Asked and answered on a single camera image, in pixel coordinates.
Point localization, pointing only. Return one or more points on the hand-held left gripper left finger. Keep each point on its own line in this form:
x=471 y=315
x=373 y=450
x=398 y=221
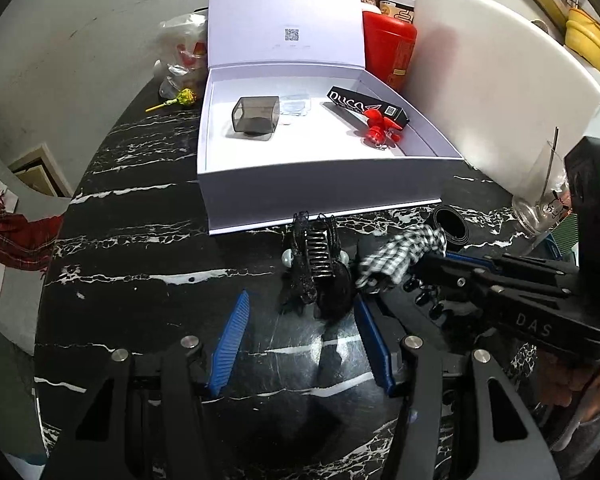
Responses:
x=230 y=345

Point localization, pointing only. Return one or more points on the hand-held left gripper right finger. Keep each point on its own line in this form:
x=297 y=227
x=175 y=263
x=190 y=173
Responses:
x=375 y=345

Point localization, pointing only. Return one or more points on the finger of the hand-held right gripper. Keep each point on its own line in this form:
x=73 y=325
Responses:
x=530 y=270
x=460 y=280

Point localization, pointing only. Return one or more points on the black tape roll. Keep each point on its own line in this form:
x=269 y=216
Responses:
x=462 y=232

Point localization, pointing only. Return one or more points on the black white checkered scrunchie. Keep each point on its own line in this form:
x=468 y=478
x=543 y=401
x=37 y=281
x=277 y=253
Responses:
x=400 y=255

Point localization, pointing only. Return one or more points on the black pearl hair claw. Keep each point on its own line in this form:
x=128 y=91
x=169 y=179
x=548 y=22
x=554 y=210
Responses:
x=320 y=255

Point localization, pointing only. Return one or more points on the red plastic clip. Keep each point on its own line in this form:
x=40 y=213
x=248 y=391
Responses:
x=377 y=125

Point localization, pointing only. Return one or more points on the white hinged gift box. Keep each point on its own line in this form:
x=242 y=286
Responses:
x=320 y=160

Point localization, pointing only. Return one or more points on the black packet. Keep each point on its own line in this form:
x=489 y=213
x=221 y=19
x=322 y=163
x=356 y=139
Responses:
x=350 y=97

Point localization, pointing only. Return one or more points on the smoky transparent plastic box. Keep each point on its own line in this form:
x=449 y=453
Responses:
x=255 y=115

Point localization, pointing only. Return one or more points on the clear plastic holder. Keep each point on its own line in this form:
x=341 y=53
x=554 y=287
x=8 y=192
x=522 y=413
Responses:
x=295 y=107

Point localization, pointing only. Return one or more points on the person's right hand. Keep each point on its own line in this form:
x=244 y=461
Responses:
x=565 y=385

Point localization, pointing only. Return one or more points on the green ribbed box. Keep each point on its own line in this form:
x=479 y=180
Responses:
x=565 y=235

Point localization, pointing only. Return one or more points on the clear drinking glass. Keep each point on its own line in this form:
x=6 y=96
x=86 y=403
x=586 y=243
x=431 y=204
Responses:
x=535 y=205

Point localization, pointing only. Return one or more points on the white cutting board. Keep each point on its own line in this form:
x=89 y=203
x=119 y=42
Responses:
x=495 y=85

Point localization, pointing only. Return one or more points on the yellow plastic basket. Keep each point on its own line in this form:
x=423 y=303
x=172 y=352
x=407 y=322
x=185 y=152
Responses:
x=587 y=35

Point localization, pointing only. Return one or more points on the red plaid scarf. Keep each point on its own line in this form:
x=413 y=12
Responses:
x=10 y=240

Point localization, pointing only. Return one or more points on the red canister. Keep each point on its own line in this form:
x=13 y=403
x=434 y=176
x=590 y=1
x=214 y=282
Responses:
x=387 y=45

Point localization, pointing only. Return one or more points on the yellow lollipop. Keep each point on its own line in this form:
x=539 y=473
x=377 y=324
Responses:
x=186 y=97

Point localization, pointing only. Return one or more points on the plastic bag with cup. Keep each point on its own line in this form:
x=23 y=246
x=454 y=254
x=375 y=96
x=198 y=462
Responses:
x=185 y=45

